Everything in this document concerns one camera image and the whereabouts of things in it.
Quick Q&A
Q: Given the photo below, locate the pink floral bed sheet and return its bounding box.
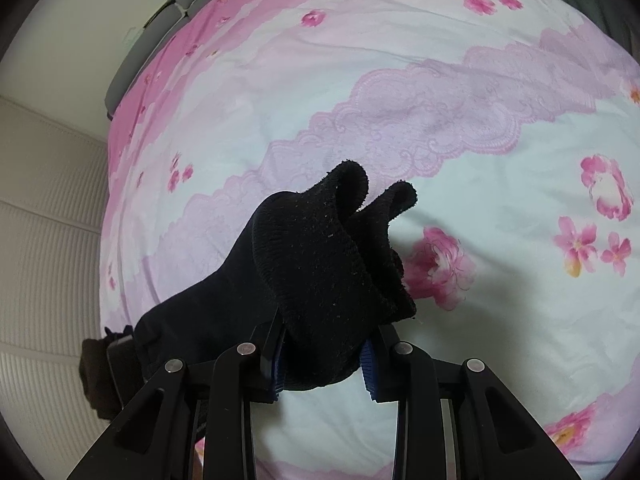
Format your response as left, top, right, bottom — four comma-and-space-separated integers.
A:
100, 0, 639, 479

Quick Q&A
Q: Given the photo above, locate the white louvered wardrobe door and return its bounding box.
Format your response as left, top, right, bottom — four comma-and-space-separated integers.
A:
1, 100, 107, 453

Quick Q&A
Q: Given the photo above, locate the grey padded headboard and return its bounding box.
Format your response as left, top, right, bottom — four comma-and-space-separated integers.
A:
103, 0, 281, 122

